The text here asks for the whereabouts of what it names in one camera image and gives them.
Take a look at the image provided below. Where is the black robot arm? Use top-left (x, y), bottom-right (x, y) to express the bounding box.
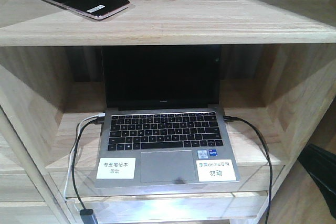
top-left (298, 144), bottom-right (335, 218)

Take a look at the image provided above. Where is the black left laptop cable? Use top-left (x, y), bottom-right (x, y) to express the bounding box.
top-left (71, 119), bottom-right (104, 213)

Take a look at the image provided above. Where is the silver laptop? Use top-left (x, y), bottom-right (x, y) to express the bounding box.
top-left (96, 45), bottom-right (239, 188)

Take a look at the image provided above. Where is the white right laptop label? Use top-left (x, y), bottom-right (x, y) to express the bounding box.
top-left (196, 159), bottom-right (237, 182)

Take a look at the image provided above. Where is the grey usb hub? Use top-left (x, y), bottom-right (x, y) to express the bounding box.
top-left (79, 209), bottom-right (98, 224)

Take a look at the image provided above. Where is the black right laptop cable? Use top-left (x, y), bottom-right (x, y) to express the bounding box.
top-left (223, 115), bottom-right (274, 224)

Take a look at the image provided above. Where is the white laptop cable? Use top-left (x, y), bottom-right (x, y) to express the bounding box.
top-left (64, 112), bottom-right (106, 202)

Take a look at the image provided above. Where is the black laptop cable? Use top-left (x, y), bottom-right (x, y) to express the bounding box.
top-left (71, 119), bottom-right (104, 213)
top-left (223, 115), bottom-right (274, 224)

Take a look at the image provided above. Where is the light wooden shelf desk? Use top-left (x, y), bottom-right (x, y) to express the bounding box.
top-left (1, 0), bottom-right (335, 223)

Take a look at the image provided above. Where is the white laptop label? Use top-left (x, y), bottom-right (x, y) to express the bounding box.
top-left (96, 157), bottom-right (136, 179)
top-left (196, 159), bottom-right (237, 182)

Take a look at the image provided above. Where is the white left laptop label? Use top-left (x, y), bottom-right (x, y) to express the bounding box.
top-left (96, 157), bottom-right (136, 179)

